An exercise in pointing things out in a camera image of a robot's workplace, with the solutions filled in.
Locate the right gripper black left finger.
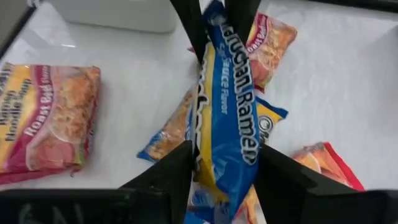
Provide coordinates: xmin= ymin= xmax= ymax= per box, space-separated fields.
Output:
xmin=0 ymin=139 xmax=194 ymax=224

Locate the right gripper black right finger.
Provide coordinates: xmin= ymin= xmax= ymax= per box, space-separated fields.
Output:
xmin=254 ymin=144 xmax=398 ymax=224

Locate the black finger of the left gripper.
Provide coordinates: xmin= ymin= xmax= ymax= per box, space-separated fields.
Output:
xmin=223 ymin=0 xmax=262 ymax=45
xmin=169 ymin=0 xmax=208 ymax=64

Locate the red beef Maruchan ramen pack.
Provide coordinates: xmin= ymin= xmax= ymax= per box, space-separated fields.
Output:
xmin=0 ymin=62 xmax=102 ymax=185
xmin=245 ymin=11 xmax=299 ymax=93

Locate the blue Maruchan ramen pack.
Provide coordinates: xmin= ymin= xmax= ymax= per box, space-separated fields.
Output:
xmin=186 ymin=0 xmax=262 ymax=224
xmin=136 ymin=88 xmax=289 ymax=164

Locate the clear plastic bin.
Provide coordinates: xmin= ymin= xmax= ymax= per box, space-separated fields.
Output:
xmin=46 ymin=0 xmax=178 ymax=34

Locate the black table frame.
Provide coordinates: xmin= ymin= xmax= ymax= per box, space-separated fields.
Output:
xmin=0 ymin=0 xmax=398 ymax=60

